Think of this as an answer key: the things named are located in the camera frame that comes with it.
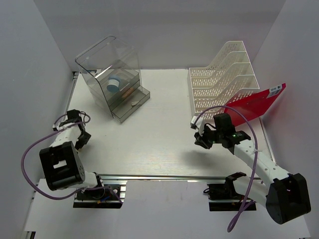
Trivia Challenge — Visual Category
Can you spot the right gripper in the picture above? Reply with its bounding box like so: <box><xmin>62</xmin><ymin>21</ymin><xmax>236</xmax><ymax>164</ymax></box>
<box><xmin>194</xmin><ymin>124</ymin><xmax>223</xmax><ymax>149</ymax></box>

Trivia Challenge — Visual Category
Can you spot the red plastic folder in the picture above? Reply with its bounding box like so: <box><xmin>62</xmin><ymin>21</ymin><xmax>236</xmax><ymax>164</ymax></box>
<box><xmin>226</xmin><ymin>83</ymin><xmax>286</xmax><ymax>121</ymax></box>

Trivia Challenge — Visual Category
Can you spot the blue white small jar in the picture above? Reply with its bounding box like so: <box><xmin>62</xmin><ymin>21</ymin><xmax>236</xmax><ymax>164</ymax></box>
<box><xmin>107</xmin><ymin>75</ymin><xmax>121</xmax><ymax>93</ymax></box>

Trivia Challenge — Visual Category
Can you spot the orange highlighter pen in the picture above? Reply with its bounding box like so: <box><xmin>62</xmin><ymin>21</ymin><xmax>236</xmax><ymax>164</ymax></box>
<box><xmin>122</xmin><ymin>88</ymin><xmax>135</xmax><ymax>99</ymax></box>

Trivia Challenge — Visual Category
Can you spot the clear acrylic drawer organizer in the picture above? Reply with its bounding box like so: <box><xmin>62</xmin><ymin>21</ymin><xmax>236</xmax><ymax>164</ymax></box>
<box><xmin>75</xmin><ymin>36</ymin><xmax>151</xmax><ymax>123</ymax></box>

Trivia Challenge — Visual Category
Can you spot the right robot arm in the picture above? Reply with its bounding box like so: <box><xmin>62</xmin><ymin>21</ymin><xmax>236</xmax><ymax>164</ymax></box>
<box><xmin>190</xmin><ymin>114</ymin><xmax>311</xmax><ymax>225</ymax></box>

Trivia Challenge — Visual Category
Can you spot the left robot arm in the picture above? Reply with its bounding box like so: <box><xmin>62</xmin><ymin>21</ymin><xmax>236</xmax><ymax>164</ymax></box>
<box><xmin>39</xmin><ymin>110</ymin><xmax>105</xmax><ymax>199</ymax></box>

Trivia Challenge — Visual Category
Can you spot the cream plastic file rack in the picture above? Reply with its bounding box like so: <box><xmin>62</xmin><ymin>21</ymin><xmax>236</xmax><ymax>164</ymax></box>
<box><xmin>187</xmin><ymin>41</ymin><xmax>260</xmax><ymax>116</ymax></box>

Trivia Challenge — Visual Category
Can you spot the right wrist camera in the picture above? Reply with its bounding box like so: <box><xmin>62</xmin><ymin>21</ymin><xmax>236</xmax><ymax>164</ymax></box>
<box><xmin>190</xmin><ymin>116</ymin><xmax>205</xmax><ymax>135</ymax></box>

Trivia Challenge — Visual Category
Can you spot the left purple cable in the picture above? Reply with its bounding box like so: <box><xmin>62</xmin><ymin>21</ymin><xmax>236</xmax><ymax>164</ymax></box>
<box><xmin>21</xmin><ymin>112</ymin><xmax>123</xmax><ymax>209</ymax></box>

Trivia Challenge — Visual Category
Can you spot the purple cable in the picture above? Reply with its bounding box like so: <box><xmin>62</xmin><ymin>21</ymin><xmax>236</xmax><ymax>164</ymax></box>
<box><xmin>196</xmin><ymin>106</ymin><xmax>259</xmax><ymax>233</ymax></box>
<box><xmin>21</xmin><ymin>112</ymin><xmax>123</xmax><ymax>209</ymax></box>

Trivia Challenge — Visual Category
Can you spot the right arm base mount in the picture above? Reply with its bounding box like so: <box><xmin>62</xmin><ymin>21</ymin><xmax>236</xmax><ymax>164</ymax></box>
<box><xmin>203</xmin><ymin>172</ymin><xmax>246</xmax><ymax>212</ymax></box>

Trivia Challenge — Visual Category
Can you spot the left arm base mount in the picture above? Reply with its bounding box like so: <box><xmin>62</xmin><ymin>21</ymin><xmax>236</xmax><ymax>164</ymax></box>
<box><xmin>73</xmin><ymin>180</ymin><xmax>127</xmax><ymax>209</ymax></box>

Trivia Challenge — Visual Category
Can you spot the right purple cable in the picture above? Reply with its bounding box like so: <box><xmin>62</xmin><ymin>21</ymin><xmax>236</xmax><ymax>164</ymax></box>
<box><xmin>196</xmin><ymin>106</ymin><xmax>259</xmax><ymax>233</ymax></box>

